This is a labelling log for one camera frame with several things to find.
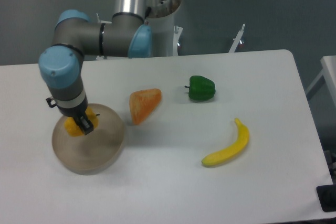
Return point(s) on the white side table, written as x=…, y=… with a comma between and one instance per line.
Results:
x=325, y=76

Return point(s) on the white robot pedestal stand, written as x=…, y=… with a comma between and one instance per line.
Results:
x=165, y=33

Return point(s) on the yellow banana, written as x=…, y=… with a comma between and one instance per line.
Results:
x=224, y=155

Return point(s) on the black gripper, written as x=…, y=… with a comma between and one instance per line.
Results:
x=76, y=109

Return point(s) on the green bell pepper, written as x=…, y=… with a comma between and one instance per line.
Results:
x=200, y=88

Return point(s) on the beige round plate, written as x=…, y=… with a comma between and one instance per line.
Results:
x=92, y=153

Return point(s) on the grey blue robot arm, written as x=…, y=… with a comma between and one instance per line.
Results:
x=75, y=36

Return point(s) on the orange triangular sandwich piece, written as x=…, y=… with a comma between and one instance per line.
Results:
x=142, y=103

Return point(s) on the black box at table edge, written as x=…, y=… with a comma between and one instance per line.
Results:
x=326, y=195

